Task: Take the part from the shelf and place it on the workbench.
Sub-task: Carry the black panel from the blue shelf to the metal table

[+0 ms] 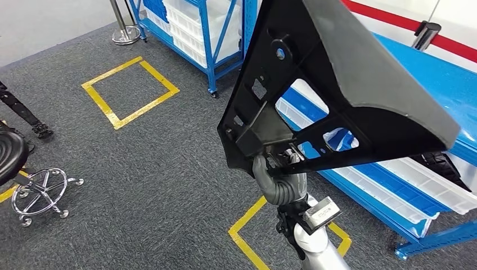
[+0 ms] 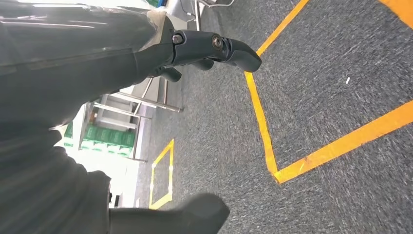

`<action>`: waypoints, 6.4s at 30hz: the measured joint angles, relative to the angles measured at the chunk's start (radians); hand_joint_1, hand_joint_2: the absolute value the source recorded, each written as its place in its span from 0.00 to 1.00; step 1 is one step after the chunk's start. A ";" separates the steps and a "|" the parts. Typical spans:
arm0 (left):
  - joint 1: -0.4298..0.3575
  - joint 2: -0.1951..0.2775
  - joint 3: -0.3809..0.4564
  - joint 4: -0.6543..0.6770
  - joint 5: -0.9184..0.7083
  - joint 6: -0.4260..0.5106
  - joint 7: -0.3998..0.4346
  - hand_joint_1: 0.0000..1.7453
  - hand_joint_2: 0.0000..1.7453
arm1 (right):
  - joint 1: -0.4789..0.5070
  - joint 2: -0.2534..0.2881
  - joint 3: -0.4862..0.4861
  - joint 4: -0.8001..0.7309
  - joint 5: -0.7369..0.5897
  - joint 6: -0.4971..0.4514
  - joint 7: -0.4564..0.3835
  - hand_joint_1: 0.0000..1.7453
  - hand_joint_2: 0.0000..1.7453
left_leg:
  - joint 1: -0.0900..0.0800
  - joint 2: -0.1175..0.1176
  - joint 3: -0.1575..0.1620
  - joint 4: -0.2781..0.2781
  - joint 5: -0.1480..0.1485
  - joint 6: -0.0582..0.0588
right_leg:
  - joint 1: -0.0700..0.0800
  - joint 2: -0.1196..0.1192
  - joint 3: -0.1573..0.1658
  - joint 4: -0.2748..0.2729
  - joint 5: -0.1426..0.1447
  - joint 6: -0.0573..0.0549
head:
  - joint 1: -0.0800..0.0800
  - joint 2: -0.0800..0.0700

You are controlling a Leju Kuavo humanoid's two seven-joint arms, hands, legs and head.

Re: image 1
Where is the black plastic panel part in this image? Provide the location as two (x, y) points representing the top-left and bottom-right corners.
(217, 0), (461, 178)

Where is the blue metal shelf rack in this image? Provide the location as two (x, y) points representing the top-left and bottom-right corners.
(279, 31), (477, 260)
(128, 0), (262, 98)

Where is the yellow floor tape square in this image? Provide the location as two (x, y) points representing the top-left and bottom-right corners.
(0, 169), (30, 205)
(81, 56), (181, 131)

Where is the chrome stanchion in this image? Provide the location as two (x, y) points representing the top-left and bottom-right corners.
(109, 0), (142, 46)

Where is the red barrier belt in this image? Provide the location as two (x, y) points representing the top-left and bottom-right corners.
(341, 0), (420, 33)
(431, 34), (477, 64)

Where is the black seat chrome stool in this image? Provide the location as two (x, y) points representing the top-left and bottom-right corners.
(0, 127), (84, 228)

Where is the white car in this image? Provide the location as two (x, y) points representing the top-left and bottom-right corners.
(346, 0), (477, 73)

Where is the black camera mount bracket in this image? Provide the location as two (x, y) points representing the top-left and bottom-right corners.
(276, 201), (317, 262)

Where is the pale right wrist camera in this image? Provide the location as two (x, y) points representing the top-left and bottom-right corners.
(302, 196), (341, 231)

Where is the black barrier post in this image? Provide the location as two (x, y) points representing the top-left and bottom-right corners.
(411, 21), (442, 52)

